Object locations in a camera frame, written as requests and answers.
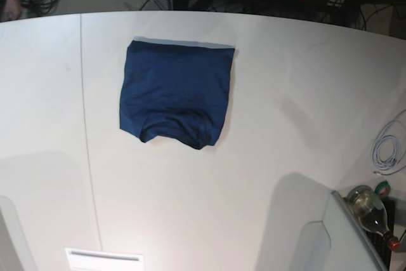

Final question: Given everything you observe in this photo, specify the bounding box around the green tape roll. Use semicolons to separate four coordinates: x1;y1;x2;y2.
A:
374;180;391;198

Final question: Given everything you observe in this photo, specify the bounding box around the person's bare hand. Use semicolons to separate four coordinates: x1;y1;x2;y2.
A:
3;0;22;21

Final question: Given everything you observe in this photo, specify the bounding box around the dark blue t-shirt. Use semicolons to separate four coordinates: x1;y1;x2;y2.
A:
119;41;235;150

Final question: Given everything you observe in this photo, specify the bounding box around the clear plastic bottle red cap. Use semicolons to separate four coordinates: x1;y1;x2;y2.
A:
346;185;400;251

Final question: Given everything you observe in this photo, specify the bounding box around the coiled light blue cable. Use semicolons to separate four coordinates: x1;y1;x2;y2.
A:
371;116;406;176

